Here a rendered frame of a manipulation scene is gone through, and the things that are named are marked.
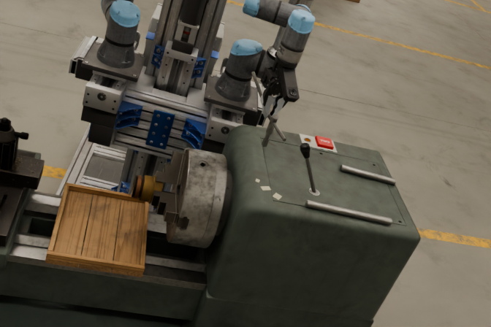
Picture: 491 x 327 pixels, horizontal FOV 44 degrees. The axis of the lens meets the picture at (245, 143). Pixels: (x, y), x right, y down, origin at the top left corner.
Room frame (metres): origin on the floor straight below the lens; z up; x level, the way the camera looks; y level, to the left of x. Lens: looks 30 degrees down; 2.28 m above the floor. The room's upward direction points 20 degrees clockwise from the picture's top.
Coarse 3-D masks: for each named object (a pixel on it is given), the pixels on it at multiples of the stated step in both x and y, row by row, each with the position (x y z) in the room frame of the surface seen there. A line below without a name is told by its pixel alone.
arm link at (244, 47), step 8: (240, 40) 2.29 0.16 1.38; (248, 40) 2.31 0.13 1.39; (232, 48) 2.25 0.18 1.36; (240, 48) 2.22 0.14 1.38; (248, 48) 2.22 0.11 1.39; (256, 48) 2.24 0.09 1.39; (232, 56) 2.23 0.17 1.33; (240, 56) 2.22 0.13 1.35; (248, 56) 2.22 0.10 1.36; (256, 56) 2.23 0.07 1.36; (232, 64) 2.22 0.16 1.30; (240, 64) 2.21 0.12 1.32; (248, 64) 2.22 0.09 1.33; (256, 64) 2.22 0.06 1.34; (232, 72) 2.22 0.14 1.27; (240, 72) 2.22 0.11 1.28; (248, 72) 2.23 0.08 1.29; (256, 72) 2.22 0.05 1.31
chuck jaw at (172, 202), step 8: (160, 192) 1.54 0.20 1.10; (152, 200) 1.51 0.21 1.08; (160, 200) 1.50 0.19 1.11; (168, 200) 1.51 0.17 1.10; (176, 200) 1.53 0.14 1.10; (160, 208) 1.49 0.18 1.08; (168, 208) 1.47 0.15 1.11; (176, 208) 1.48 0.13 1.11; (168, 216) 1.45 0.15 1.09; (176, 216) 1.46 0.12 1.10; (184, 224) 1.45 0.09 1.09
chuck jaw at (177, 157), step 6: (186, 150) 1.66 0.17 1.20; (174, 156) 1.63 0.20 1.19; (180, 156) 1.64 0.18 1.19; (174, 162) 1.62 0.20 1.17; (180, 162) 1.63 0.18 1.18; (168, 168) 1.60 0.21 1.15; (174, 168) 1.61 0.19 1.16; (180, 168) 1.62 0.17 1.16; (156, 174) 1.58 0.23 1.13; (162, 174) 1.59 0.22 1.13; (168, 174) 1.59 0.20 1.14; (174, 174) 1.60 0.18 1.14; (180, 174) 1.61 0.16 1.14; (156, 180) 1.57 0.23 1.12; (162, 180) 1.58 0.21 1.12; (168, 180) 1.58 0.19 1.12; (174, 180) 1.59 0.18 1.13
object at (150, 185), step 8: (136, 176) 1.56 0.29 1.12; (144, 176) 1.58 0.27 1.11; (136, 184) 1.53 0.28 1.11; (144, 184) 1.53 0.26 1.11; (152, 184) 1.54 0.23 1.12; (160, 184) 1.57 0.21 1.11; (136, 192) 1.52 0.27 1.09; (144, 192) 1.52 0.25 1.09; (152, 192) 1.53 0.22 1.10; (144, 200) 1.53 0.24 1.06
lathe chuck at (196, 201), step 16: (192, 160) 1.57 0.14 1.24; (208, 160) 1.60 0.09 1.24; (192, 176) 1.52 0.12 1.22; (208, 176) 1.54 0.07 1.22; (176, 192) 1.63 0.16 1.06; (192, 192) 1.48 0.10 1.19; (208, 192) 1.50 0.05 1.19; (192, 208) 1.46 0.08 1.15; (208, 208) 1.48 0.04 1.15; (176, 224) 1.45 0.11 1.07; (192, 224) 1.45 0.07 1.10; (176, 240) 1.46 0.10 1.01; (192, 240) 1.46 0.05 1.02
